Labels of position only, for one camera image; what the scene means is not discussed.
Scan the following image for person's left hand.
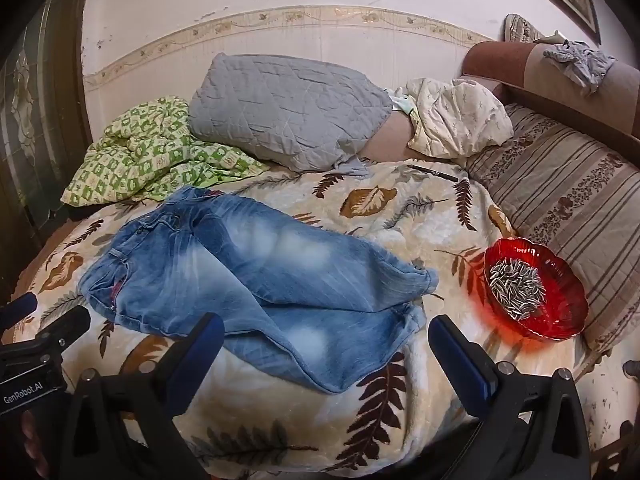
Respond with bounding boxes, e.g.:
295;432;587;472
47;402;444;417
20;410;48;468

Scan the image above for brown sofa backrest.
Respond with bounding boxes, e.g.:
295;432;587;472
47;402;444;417
460;40;640;136

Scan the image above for blue denim pants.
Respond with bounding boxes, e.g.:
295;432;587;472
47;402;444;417
77;185;440;395

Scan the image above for dark wooden glass door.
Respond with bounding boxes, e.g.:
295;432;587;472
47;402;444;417
0;0;95;241

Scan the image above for red glass bowl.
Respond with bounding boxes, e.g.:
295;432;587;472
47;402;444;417
482;238;587;340

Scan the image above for crumpled grey cloth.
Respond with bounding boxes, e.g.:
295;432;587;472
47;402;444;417
544;40;616;96

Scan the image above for green checked blanket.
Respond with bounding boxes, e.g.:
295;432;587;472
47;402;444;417
61;96;271;208

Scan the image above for pale green cloth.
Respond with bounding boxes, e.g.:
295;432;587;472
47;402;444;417
384;87;417;117

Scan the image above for grey quilted pillow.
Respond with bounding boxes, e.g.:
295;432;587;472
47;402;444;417
187;53;393;173

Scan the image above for striped floral sofa cushion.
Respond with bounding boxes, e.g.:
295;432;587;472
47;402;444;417
465;102;640;356

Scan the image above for pile of sunflower seeds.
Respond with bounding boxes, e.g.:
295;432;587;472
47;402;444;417
489;256;547;321

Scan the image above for leaf print blanket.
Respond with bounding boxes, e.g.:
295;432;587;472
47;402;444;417
10;157;526;480

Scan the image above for small patterned cushion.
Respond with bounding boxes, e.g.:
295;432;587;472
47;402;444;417
502;12;546;43

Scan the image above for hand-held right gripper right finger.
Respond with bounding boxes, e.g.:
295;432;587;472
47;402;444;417
427;314;593;480

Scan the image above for cream floral pillow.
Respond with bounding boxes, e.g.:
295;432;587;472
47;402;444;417
406;77;515;160

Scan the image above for brown bolster cushion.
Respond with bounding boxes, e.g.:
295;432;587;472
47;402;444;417
357;110;468;163

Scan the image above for black pen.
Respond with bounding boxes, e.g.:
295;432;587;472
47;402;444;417
406;163;460;182

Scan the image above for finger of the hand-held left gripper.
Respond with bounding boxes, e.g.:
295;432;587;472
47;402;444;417
27;305;92;358
0;292;39;332

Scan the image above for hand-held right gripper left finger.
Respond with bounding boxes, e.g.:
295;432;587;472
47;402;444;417
60;312;226;480

